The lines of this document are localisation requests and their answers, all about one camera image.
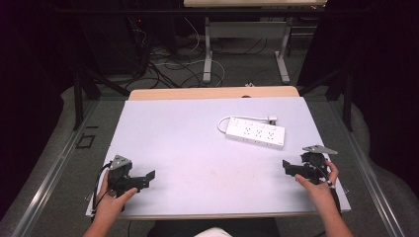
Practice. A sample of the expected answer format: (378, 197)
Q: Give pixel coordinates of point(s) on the black metal stand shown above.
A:
(84, 95)
(342, 95)

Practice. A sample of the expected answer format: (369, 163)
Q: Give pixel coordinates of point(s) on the black floor socket frame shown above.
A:
(86, 141)

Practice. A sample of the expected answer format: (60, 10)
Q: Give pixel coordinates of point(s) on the person's dark clothed lap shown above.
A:
(214, 228)

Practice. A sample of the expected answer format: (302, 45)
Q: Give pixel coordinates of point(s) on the person's left hand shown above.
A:
(110, 202)

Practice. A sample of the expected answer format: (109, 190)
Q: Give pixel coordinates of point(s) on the desk with white legs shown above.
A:
(247, 29)

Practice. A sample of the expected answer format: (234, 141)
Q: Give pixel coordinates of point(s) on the wooden table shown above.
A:
(210, 93)

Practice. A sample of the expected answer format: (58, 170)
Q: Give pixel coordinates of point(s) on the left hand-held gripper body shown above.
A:
(120, 171)

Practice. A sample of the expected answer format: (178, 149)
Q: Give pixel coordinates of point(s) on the black computer tower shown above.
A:
(115, 42)

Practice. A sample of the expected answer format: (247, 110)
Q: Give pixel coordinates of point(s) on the white table mat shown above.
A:
(197, 158)

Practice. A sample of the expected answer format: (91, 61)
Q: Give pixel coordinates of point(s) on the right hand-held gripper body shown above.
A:
(314, 166)

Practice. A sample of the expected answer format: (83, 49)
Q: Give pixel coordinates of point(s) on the white power strip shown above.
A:
(255, 133)

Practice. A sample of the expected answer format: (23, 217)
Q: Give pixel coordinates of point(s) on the person's right hand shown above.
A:
(318, 189)

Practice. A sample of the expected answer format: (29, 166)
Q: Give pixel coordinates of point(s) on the dark curtain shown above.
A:
(33, 82)
(378, 75)

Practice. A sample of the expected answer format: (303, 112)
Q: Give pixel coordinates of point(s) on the aluminium floor rail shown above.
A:
(369, 174)
(49, 177)

